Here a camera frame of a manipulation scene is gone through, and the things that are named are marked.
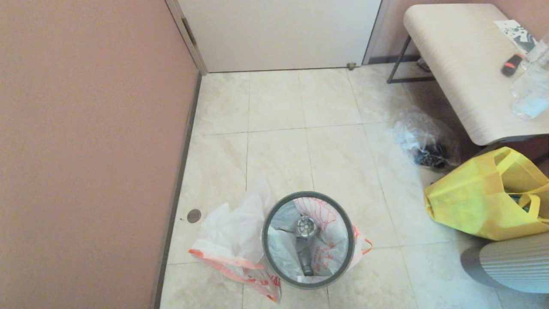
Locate clear water bottle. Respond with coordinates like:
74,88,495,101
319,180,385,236
510,34,549,120

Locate clear bag with dark contents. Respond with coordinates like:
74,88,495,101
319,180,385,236
388,107,462,170

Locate yellow fabric tote bag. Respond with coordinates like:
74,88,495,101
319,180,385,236
425,147,549,241

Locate white plastic bag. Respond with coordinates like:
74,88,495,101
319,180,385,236
267,197,373,284

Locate clear empty plastic bottle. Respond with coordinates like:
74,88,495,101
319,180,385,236
295,216,320,276

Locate black metal table frame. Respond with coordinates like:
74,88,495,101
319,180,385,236
387,35,549,166

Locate beige wood-grain table top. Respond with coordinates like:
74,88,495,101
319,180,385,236
403,3,549,146

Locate beige door jamb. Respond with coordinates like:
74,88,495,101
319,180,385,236
362,0,391,65
166,0,209,75

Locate white door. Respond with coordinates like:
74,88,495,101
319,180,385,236
177,0,382,73

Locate black and white leaflet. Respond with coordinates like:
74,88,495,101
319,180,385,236
493,19,539,54

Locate pale gray ribbed cylinder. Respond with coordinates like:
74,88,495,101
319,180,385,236
460,232,549,294

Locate crumpled white red-print bag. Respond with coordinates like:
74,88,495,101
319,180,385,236
188,189,282,302

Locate black ring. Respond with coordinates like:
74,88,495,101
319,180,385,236
262,191,356,289

